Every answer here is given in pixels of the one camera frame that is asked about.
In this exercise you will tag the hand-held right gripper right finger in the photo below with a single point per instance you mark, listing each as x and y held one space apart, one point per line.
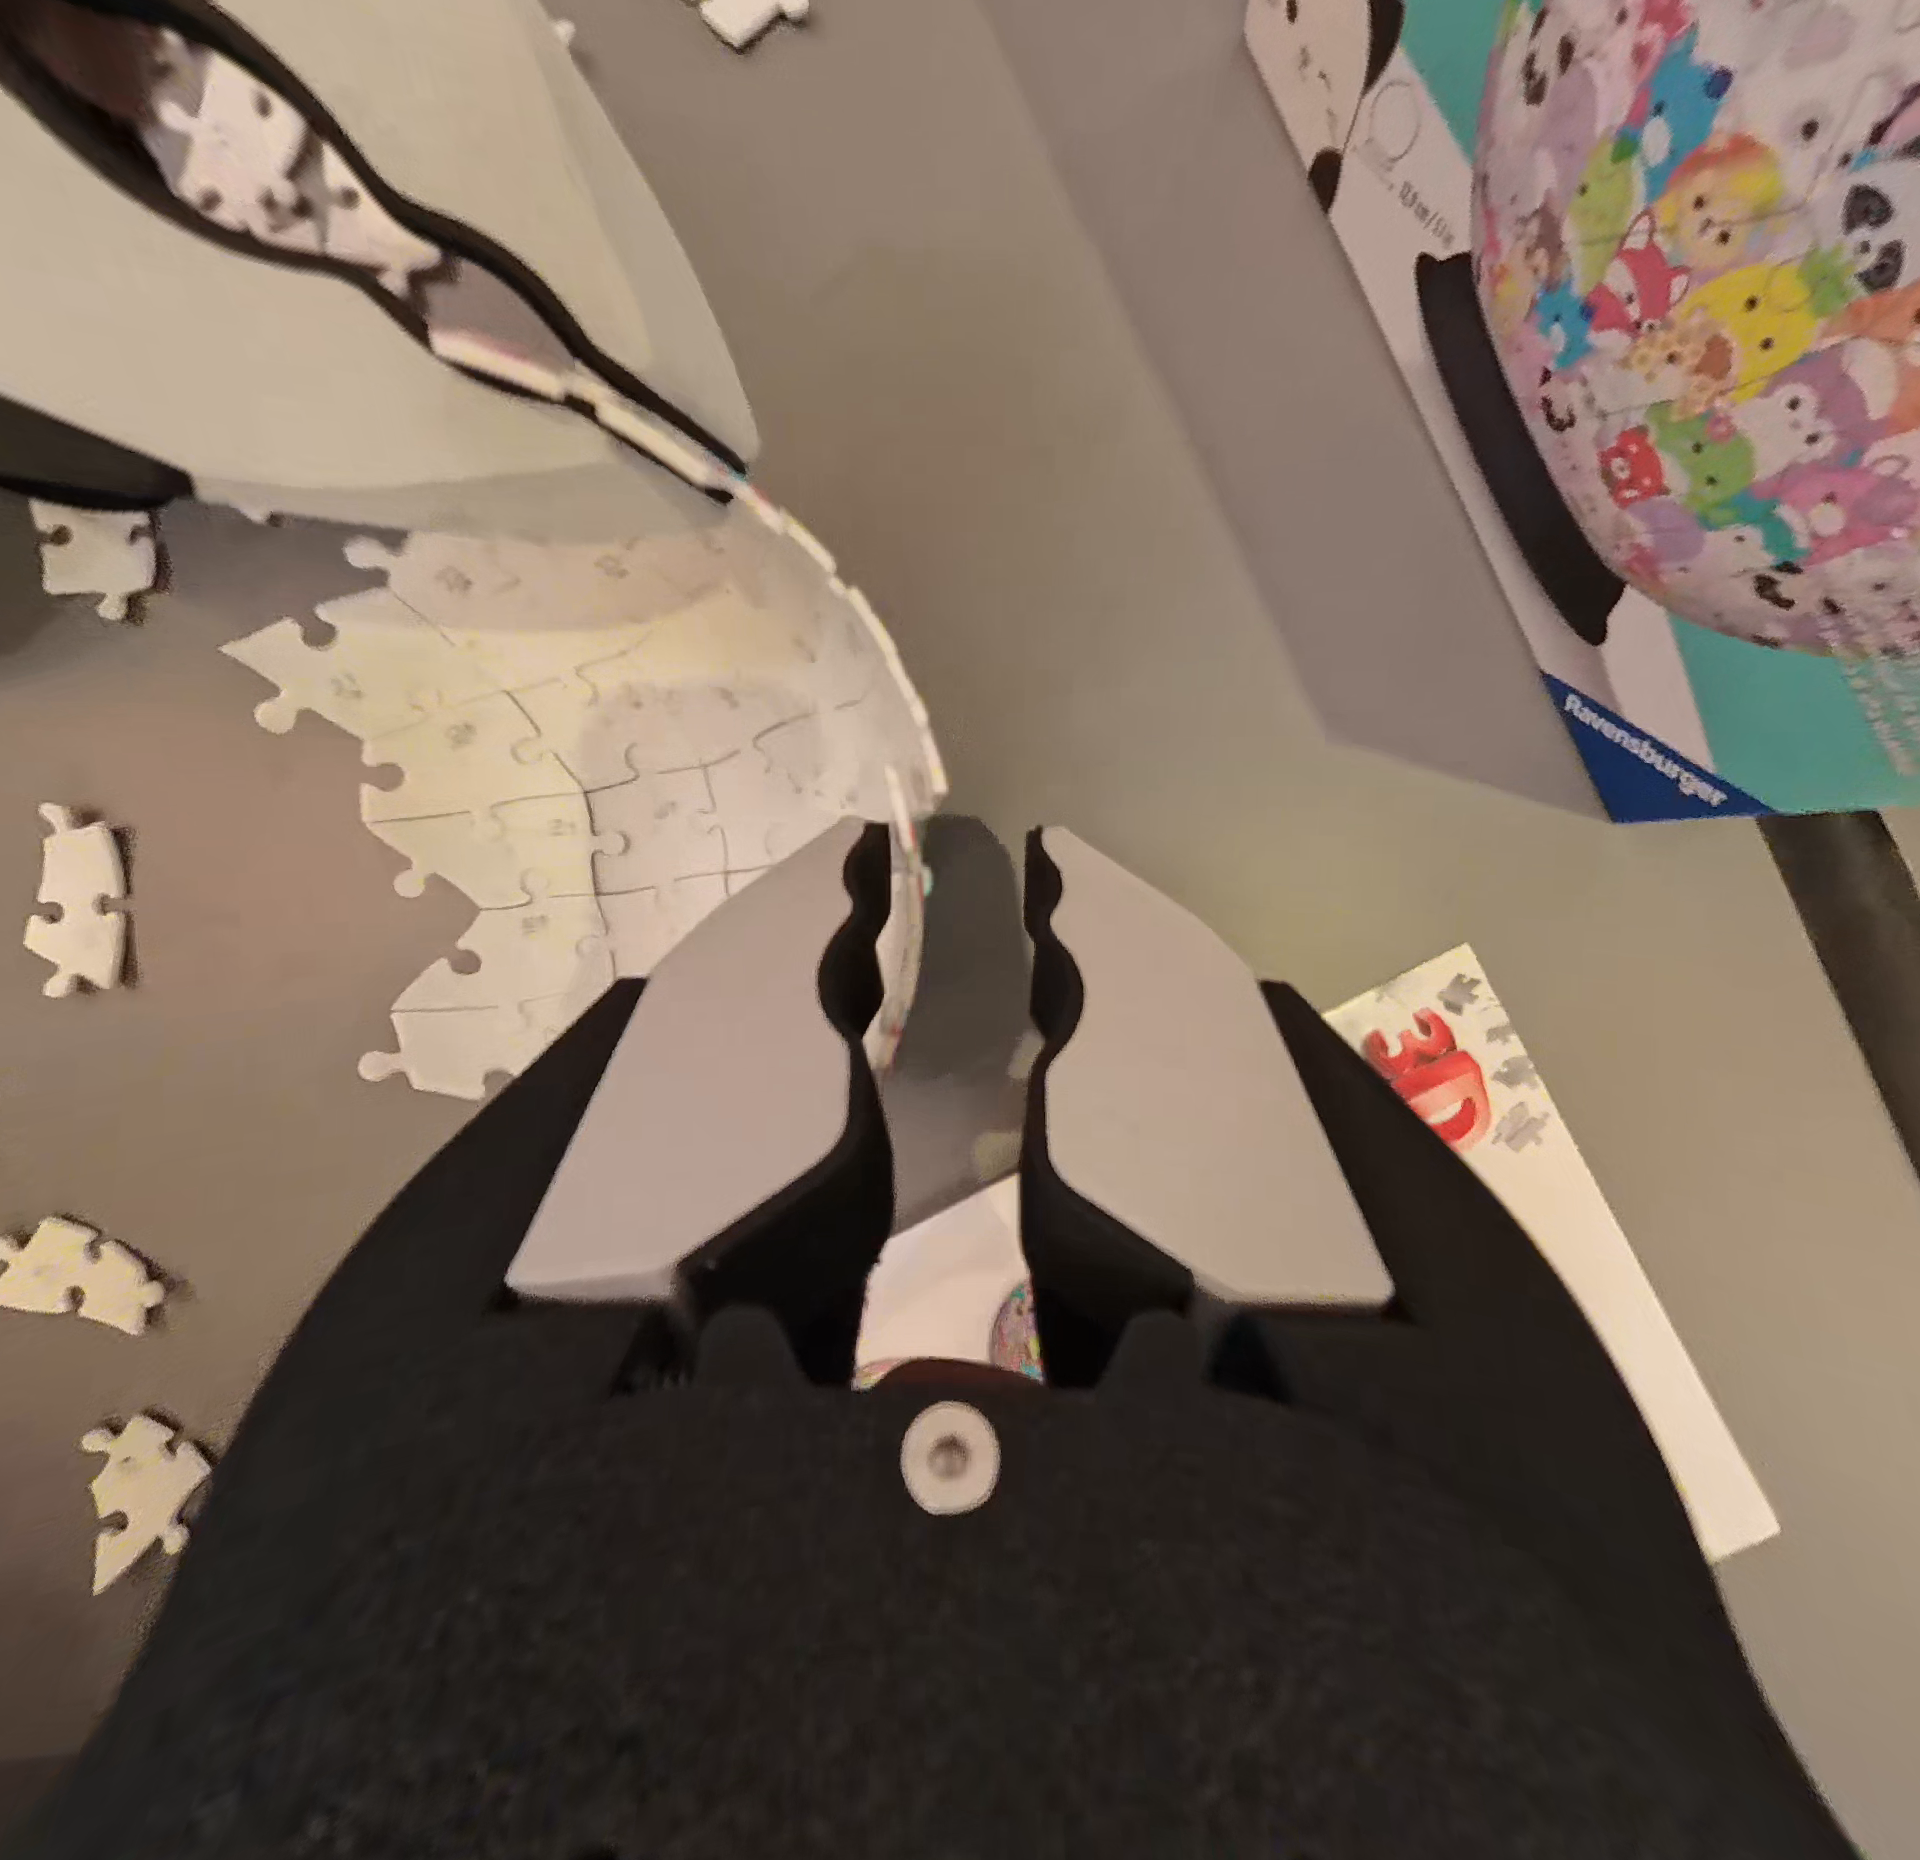
1200 1125

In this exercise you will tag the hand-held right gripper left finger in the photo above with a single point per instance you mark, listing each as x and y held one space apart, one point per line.
705 1125

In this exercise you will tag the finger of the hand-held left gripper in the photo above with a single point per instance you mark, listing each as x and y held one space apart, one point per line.
224 373
507 106

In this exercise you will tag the partly built white puzzle ball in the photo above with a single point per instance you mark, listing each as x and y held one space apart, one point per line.
598 719

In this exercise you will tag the puzzle instruction leaflet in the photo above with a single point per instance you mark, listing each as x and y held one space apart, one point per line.
1590 1288

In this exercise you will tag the colourful puzzle ball box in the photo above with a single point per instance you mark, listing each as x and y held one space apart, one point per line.
1727 318

